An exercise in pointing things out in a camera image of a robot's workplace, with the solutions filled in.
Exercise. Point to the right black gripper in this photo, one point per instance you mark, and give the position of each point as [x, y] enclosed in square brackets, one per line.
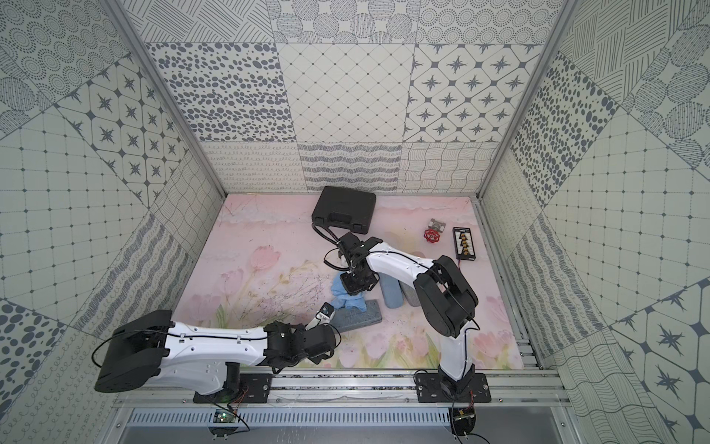
[353, 289]

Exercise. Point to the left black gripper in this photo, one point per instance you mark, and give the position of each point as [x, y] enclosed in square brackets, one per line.
[331, 341]

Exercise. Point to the blue microfiber cloth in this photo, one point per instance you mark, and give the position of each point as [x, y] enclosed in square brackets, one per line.
[343, 299]

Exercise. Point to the blue eyeglass case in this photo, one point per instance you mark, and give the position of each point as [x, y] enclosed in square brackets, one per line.
[391, 291]

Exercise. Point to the dark grey eyeglass case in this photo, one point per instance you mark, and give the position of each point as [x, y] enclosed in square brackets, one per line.
[349, 319]

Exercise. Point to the grey felt eyeglass case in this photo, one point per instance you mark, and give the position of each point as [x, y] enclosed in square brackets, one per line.
[410, 295]

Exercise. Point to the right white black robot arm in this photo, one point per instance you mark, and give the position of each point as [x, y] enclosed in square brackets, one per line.
[446, 297]

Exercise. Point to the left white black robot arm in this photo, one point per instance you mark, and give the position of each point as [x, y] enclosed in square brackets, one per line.
[156, 351]

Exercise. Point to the black plastic tool case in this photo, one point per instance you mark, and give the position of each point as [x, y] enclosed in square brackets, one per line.
[344, 208]

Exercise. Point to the red valve handwheel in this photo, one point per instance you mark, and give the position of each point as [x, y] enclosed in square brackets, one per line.
[432, 235]

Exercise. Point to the black box with brass parts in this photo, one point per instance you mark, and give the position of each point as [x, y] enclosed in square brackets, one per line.
[463, 240]

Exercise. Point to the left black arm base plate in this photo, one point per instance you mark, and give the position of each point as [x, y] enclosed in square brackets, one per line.
[246, 388]

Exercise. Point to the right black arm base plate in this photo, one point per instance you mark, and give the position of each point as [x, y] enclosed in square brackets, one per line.
[440, 388]

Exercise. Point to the white slotted cable duct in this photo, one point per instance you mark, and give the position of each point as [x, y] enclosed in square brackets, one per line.
[300, 417]

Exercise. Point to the aluminium mounting rail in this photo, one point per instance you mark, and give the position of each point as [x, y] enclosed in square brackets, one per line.
[370, 388]

